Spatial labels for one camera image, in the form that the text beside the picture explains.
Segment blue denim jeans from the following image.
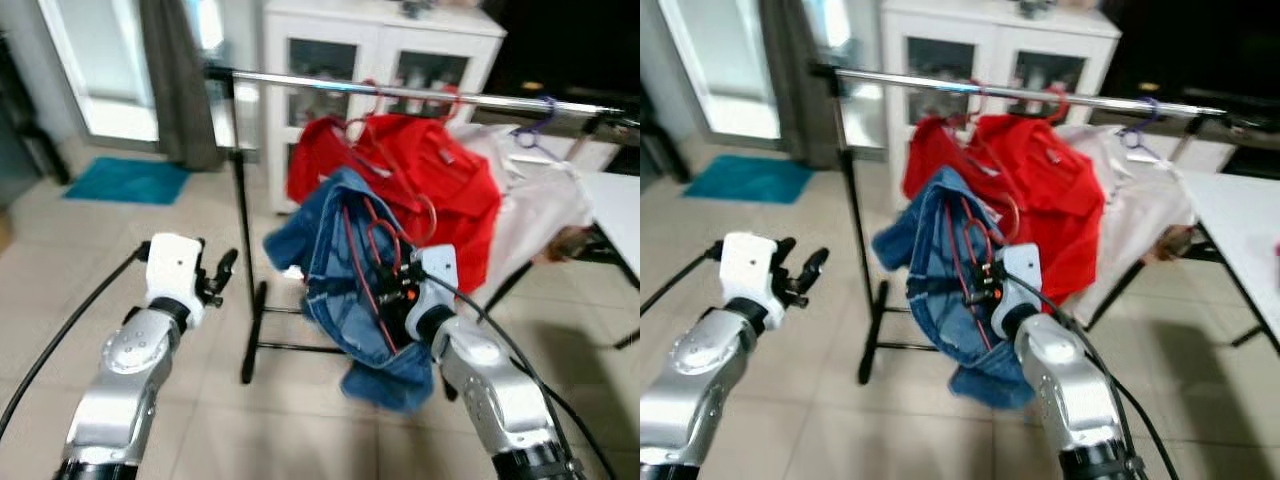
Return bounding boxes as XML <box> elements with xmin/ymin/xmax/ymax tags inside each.
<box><xmin>872</xmin><ymin>165</ymin><xmax>1041</xmax><ymax>412</ymax></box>
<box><xmin>262</xmin><ymin>167</ymin><xmax>442</xmax><ymax>413</ymax></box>

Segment purple hanger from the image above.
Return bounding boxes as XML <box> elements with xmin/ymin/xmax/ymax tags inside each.
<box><xmin>510</xmin><ymin>95</ymin><xmax>562</xmax><ymax>162</ymax></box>
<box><xmin>1120</xmin><ymin>97</ymin><xmax>1167</xmax><ymax>162</ymax></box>

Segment blue floor mat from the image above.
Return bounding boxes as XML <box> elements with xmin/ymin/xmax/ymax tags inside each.
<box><xmin>683</xmin><ymin>155</ymin><xmax>816</xmax><ymax>207</ymax></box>
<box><xmin>62</xmin><ymin>157</ymin><xmax>191</xmax><ymax>207</ymax></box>

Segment red garment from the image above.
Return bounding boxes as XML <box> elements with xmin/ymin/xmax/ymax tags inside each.
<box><xmin>285</xmin><ymin>112</ymin><xmax>504</xmax><ymax>297</ymax></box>
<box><xmin>900</xmin><ymin>112</ymin><xmax>1107</xmax><ymax>307</ymax></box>

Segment white pink garment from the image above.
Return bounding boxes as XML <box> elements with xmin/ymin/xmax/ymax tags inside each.
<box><xmin>465</xmin><ymin>122</ymin><xmax>594</xmax><ymax>287</ymax></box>
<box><xmin>1060</xmin><ymin>122</ymin><xmax>1202</xmax><ymax>321</ymax></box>

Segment white framed glass door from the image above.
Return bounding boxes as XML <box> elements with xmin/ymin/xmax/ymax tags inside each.
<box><xmin>655</xmin><ymin>0</ymin><xmax>783</xmax><ymax>142</ymax></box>
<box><xmin>35</xmin><ymin>0</ymin><xmax>161</xmax><ymax>147</ymax></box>

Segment chrome clothes rack black stand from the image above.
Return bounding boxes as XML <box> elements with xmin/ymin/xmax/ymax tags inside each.
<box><xmin>810</xmin><ymin>62</ymin><xmax>1280</xmax><ymax>386</ymax></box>
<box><xmin>205</xmin><ymin>65</ymin><xmax>641</xmax><ymax>386</ymax></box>

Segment white glass door cabinet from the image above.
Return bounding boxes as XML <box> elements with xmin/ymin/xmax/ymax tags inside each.
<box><xmin>262</xmin><ymin>0</ymin><xmax>506</xmax><ymax>216</ymax></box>
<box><xmin>880</xmin><ymin>0</ymin><xmax>1123</xmax><ymax>171</ymax></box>

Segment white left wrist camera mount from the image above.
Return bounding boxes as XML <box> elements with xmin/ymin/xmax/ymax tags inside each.
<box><xmin>720</xmin><ymin>232</ymin><xmax>782</xmax><ymax>327</ymax></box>
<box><xmin>145</xmin><ymin>233</ymin><xmax>207</xmax><ymax>327</ymax></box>

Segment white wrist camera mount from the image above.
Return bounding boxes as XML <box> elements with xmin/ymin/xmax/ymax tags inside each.
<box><xmin>145</xmin><ymin>233</ymin><xmax>207</xmax><ymax>327</ymax></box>
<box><xmin>990</xmin><ymin>243</ymin><xmax>1044</xmax><ymax>337</ymax></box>
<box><xmin>720</xmin><ymin>232</ymin><xmax>782</xmax><ymax>327</ymax></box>
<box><xmin>405</xmin><ymin>243</ymin><xmax>461</xmax><ymax>337</ymax></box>

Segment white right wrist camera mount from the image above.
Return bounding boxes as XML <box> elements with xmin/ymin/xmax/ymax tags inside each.
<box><xmin>990</xmin><ymin>243</ymin><xmax>1044</xmax><ymax>337</ymax></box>
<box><xmin>405</xmin><ymin>243</ymin><xmax>461</xmax><ymax>337</ymax></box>

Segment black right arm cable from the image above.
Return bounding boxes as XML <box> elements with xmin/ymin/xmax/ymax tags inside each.
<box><xmin>1010</xmin><ymin>275</ymin><xmax>1187</xmax><ymax>480</ymax></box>
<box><xmin>425</xmin><ymin>275</ymin><xmax>617</xmax><ymax>480</ymax></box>

